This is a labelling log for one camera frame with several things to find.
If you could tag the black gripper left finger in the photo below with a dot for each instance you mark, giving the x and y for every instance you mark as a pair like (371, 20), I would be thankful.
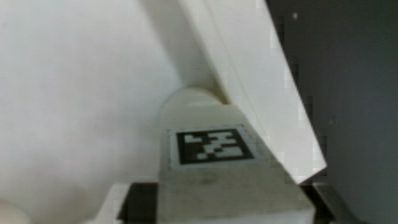
(128, 206)

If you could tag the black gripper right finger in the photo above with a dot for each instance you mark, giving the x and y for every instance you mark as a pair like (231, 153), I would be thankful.
(330, 209)

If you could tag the white table leg with tag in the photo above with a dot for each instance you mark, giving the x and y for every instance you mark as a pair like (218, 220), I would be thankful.
(224, 185)

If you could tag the white square tabletop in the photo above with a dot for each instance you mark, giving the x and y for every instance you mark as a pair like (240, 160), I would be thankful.
(97, 56)

